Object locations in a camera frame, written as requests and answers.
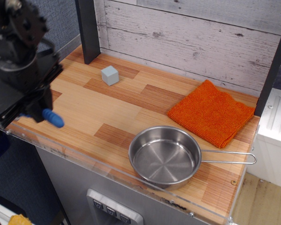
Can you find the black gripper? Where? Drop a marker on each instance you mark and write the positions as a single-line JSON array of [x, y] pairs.
[[25, 88]]

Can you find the blue handled metal spoon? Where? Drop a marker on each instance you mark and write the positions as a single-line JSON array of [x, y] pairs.
[[50, 117]]

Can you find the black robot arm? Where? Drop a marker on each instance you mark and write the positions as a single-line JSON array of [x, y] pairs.
[[22, 31]]

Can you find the clear acrylic table guard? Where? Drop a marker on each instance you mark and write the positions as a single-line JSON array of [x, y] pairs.
[[91, 150]]

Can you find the grey cube block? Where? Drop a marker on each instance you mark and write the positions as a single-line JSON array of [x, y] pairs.
[[110, 75]]

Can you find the grey control panel with buttons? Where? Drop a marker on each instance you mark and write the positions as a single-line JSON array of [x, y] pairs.
[[113, 208]]

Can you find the stainless steel pan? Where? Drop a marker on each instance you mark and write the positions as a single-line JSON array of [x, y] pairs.
[[166, 157]]

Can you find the orange knitted cloth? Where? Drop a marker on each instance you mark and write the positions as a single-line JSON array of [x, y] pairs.
[[211, 114]]

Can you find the white aluminium box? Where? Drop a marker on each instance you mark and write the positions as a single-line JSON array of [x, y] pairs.
[[267, 141]]

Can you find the dark left vertical post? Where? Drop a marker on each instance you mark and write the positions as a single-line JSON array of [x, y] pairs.
[[88, 29]]

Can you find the dark vertical post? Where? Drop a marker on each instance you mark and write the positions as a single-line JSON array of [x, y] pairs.
[[88, 29], [269, 82]]

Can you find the dark right vertical post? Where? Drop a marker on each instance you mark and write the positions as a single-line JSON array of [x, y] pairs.
[[269, 82]]

